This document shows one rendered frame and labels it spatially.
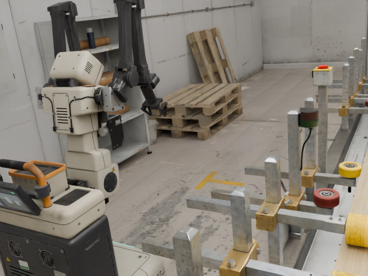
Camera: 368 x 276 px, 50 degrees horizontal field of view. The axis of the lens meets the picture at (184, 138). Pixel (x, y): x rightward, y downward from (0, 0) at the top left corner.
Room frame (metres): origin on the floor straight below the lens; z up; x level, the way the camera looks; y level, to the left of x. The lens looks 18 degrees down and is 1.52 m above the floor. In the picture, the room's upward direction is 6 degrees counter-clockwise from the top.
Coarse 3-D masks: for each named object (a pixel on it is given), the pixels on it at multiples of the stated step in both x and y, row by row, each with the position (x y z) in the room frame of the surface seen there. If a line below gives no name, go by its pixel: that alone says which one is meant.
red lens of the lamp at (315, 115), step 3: (318, 111) 1.20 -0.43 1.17; (300, 114) 1.21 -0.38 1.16; (303, 114) 1.19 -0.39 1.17; (306, 114) 1.19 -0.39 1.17; (309, 114) 1.18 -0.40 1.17; (312, 114) 1.18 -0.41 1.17; (315, 114) 1.19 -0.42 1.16; (318, 114) 1.20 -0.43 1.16; (300, 117) 1.21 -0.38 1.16; (303, 117) 1.19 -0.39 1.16; (306, 117) 1.19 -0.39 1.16; (309, 117) 1.18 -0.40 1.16; (312, 117) 1.18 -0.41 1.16; (315, 117) 1.19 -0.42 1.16; (318, 117) 1.20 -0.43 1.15
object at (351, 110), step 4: (300, 108) 2.40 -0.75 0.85; (316, 108) 2.35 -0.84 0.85; (328, 108) 2.31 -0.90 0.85; (332, 108) 2.30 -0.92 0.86; (336, 108) 2.29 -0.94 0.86; (352, 108) 2.24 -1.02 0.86; (356, 108) 2.23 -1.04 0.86; (360, 108) 2.22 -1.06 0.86; (364, 108) 2.21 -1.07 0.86; (328, 112) 2.31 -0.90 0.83; (332, 112) 2.30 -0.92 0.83; (336, 112) 2.29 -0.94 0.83; (348, 112) 2.25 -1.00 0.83; (352, 112) 2.24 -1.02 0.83; (356, 112) 2.23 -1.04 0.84; (360, 112) 2.22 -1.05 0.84; (364, 112) 2.21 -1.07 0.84
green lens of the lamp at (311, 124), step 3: (300, 120) 1.21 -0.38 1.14; (303, 120) 1.19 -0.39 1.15; (312, 120) 1.18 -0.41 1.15; (315, 120) 1.19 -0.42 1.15; (318, 120) 1.20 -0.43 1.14; (300, 123) 1.21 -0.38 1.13; (303, 123) 1.19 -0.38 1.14; (306, 123) 1.19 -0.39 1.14; (309, 123) 1.18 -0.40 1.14; (312, 123) 1.18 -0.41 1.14; (315, 123) 1.19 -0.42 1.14; (318, 123) 1.20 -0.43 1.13; (303, 126) 1.19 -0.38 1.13; (306, 126) 1.19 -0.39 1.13; (309, 126) 1.18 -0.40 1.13; (312, 126) 1.18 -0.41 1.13; (315, 126) 1.19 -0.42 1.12
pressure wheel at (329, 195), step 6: (318, 192) 1.16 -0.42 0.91; (324, 192) 1.15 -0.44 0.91; (330, 192) 1.15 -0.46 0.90; (336, 192) 1.14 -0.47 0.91; (318, 198) 1.13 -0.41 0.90; (324, 198) 1.11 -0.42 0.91; (330, 198) 1.11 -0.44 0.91; (336, 198) 1.11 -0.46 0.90; (318, 204) 1.13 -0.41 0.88; (324, 204) 1.11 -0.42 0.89; (330, 204) 1.11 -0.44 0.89; (336, 204) 1.11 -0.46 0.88
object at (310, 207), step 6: (216, 192) 1.33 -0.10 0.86; (222, 192) 1.33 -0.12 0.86; (228, 192) 1.32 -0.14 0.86; (216, 198) 1.33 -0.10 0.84; (222, 198) 1.32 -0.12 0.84; (228, 198) 1.31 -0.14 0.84; (252, 198) 1.26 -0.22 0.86; (258, 198) 1.25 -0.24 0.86; (264, 198) 1.24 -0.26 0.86; (258, 204) 1.25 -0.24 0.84; (300, 204) 1.17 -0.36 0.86; (306, 204) 1.17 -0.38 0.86; (312, 204) 1.16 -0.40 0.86; (300, 210) 1.17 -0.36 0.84; (306, 210) 1.16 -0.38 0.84; (312, 210) 1.15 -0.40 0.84; (318, 210) 1.14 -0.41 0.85; (324, 210) 1.13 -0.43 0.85; (330, 210) 1.12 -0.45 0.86
